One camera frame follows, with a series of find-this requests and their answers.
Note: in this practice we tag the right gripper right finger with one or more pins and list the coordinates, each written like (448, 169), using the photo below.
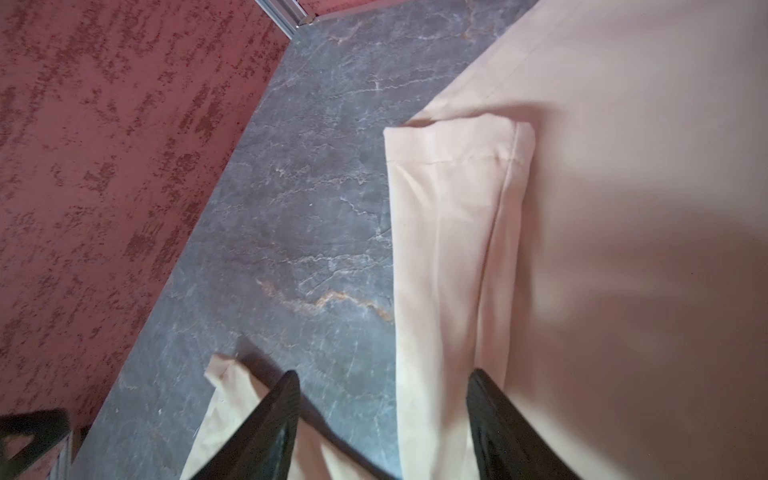
(506, 446)

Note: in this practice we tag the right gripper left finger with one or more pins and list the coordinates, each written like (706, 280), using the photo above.
(262, 446)

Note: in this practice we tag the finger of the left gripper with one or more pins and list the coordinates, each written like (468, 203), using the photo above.
(44, 428)

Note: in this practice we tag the beige shorts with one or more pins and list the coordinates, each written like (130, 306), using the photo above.
(582, 214)

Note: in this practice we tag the left corner aluminium post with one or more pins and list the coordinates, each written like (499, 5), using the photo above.
(288, 15)

